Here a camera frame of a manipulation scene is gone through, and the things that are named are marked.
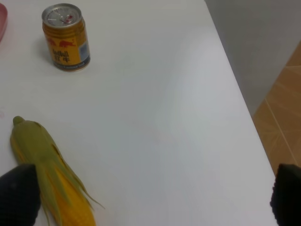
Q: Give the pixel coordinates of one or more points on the corn cob with husk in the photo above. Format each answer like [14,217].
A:
[62,193]

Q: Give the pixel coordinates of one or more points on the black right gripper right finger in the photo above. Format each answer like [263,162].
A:
[286,196]

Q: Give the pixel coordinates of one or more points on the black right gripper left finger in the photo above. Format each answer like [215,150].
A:
[19,196]

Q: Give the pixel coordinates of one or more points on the pink square plate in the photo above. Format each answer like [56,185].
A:
[3,20]

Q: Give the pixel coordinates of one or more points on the yellow energy drink can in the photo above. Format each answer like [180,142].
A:
[65,32]

